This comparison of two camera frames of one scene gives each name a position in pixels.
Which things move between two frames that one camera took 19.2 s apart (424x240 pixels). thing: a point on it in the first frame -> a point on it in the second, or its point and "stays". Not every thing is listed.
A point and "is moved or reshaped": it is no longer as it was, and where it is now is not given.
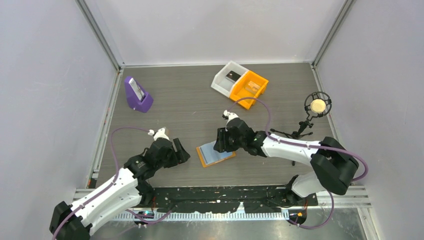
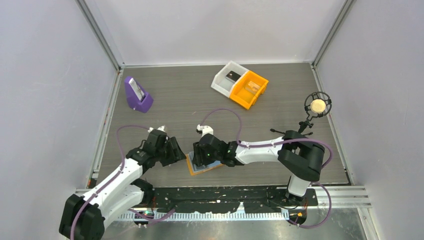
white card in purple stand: x=136 y=89 stays
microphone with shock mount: x=317 y=104 stays
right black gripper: x=221 y=144 -> x=199 y=159
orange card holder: x=208 y=155 is moved or reshaped
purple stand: x=133 y=101 stays
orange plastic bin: x=248 y=84 stays
